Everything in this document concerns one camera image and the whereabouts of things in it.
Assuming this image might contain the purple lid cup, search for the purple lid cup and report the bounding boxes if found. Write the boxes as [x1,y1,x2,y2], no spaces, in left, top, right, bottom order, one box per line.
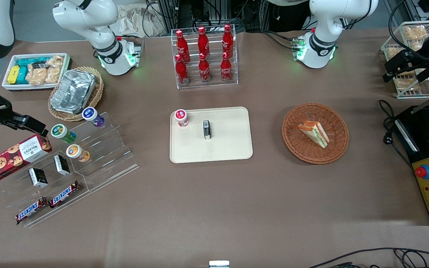
[82,107,105,128]

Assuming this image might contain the beige plastic tray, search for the beige plastic tray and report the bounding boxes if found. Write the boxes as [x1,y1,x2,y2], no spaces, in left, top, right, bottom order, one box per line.
[169,107,254,164]

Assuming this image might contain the black machine with yellow panel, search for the black machine with yellow panel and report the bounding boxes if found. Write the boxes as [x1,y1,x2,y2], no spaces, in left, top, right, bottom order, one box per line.
[395,105,429,226]

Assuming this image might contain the black floor cable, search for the black floor cable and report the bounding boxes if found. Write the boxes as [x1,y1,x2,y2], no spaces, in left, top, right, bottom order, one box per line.
[308,247,429,268]

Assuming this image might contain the clear acrylic stepped display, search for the clear acrylic stepped display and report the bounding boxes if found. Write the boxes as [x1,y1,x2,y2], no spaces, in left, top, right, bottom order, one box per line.
[4,112,139,228]

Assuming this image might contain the red cola bottle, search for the red cola bottle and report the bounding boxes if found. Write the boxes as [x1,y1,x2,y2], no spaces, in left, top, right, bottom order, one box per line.
[198,53,211,83]
[198,26,210,58]
[175,55,190,85]
[220,52,233,82]
[175,30,191,63]
[222,24,234,58]

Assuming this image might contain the Snickers bar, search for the Snickers bar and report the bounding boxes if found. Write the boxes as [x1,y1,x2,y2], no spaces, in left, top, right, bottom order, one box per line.
[15,197,48,225]
[49,181,82,209]

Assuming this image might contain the crumpled brown paper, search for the crumpled brown paper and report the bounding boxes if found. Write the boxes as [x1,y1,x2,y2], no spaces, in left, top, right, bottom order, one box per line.
[117,4,167,38]

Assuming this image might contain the green lid cup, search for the green lid cup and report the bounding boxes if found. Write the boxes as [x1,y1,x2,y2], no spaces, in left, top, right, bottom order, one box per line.
[51,124,77,144]

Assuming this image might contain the teal long box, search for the teal long box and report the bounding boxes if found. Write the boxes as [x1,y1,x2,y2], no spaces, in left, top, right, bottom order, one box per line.
[16,57,49,69]

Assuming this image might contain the red Walkers cookie box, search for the red Walkers cookie box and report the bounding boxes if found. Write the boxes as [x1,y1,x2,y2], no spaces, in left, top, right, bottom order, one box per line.
[0,134,53,183]

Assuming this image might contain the white wire shelf rack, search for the white wire shelf rack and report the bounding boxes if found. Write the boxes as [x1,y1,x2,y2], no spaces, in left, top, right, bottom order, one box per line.
[381,19,429,99]

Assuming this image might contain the brown round wicker basket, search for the brown round wicker basket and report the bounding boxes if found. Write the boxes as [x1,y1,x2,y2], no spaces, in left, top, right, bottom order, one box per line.
[282,103,350,165]

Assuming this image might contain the yellow small box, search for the yellow small box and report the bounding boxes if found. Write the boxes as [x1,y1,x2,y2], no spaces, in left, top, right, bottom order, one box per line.
[7,66,20,85]

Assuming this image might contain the white plastic bin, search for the white plastic bin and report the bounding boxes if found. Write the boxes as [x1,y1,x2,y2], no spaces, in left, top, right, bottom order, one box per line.
[1,53,72,92]

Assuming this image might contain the red lid yogurt cup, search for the red lid yogurt cup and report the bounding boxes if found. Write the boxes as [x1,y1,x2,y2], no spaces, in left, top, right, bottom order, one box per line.
[174,109,190,128]

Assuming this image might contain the clear acrylic bottle rack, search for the clear acrylic bottle rack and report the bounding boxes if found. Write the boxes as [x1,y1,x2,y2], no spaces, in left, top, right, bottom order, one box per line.
[171,24,238,90]

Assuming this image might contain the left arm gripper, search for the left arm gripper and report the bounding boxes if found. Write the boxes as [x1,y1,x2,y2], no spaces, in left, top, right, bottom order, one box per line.
[382,28,429,83]

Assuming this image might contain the orange lid cup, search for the orange lid cup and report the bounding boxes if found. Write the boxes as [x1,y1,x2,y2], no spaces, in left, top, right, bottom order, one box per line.
[66,144,90,163]

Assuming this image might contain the dark background equipment rack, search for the dark background equipment rack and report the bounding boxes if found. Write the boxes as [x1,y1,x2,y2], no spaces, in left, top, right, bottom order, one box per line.
[142,0,312,35]

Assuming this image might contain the clear bag of snacks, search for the clear bag of snacks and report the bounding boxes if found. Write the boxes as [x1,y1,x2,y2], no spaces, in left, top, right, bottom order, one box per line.
[45,55,64,84]
[26,63,48,86]

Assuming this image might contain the triangular sandwich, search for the triangular sandwich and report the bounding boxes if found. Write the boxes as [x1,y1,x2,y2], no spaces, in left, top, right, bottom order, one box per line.
[298,120,330,149]

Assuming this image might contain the black arm base cables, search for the black arm base cables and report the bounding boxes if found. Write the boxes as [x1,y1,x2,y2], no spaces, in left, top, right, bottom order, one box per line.
[261,31,301,51]

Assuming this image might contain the black power cable with plug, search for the black power cable with plug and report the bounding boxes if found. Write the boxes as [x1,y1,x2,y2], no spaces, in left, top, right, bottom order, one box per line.
[378,99,413,169]

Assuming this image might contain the aluminium foil tray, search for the aluminium foil tray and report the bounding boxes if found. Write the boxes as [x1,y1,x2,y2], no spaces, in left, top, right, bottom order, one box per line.
[50,69,96,115]

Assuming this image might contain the small black carton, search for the small black carton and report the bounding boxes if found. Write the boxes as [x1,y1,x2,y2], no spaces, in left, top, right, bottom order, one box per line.
[28,168,48,188]
[53,154,70,176]

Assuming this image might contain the light oval wicker basket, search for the light oval wicker basket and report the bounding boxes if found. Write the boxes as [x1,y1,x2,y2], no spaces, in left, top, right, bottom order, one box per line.
[48,66,104,122]

